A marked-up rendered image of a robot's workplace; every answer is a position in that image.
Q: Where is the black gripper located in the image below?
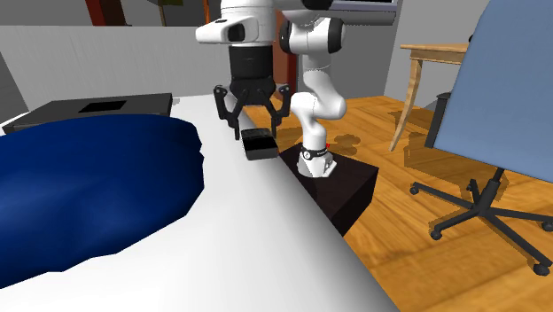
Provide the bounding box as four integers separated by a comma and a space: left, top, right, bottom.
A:
213, 44, 292, 141

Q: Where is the small black box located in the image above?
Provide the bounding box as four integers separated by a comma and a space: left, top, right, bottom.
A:
240, 127, 280, 162

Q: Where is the dark robot stand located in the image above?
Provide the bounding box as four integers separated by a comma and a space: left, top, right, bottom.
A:
278, 146, 380, 238

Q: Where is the white bed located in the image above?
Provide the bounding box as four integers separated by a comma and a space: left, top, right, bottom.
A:
0, 94, 401, 312

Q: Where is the dark blue pillow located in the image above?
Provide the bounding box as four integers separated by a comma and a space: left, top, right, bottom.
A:
0, 113, 206, 290

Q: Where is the light wooden table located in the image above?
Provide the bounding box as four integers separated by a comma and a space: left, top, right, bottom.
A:
388, 42, 471, 152

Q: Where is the flat black box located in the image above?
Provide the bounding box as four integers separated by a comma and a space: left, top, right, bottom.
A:
1, 92, 175, 135

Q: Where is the blue office chair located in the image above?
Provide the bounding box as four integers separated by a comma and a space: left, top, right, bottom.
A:
409, 0, 553, 277

